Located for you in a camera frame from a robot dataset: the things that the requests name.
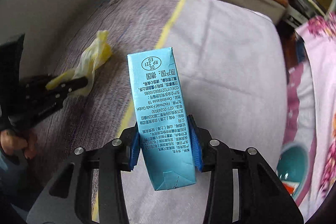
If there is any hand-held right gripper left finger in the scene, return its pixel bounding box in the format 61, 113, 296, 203
41, 121, 141, 224

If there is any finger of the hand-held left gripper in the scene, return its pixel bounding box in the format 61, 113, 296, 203
43, 76, 89, 103

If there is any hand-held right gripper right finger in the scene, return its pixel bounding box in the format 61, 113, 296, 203
188, 114, 306, 224

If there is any yellow plastic bag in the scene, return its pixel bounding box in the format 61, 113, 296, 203
45, 30, 113, 97

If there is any light blue milk carton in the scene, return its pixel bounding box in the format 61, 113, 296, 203
127, 47, 197, 191

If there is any teal waste bin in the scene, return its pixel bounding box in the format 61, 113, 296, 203
276, 142, 310, 201

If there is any person's left hand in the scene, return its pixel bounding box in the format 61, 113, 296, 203
0, 129, 37, 160

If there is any purple tablecloth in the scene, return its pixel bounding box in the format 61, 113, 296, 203
16, 0, 292, 224

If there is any pink white quilt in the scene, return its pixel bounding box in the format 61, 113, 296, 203
286, 61, 336, 216

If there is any pink floral bedsheet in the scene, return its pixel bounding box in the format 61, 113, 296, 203
294, 10, 336, 214

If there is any black stereo device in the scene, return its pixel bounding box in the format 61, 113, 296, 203
286, 0, 328, 28

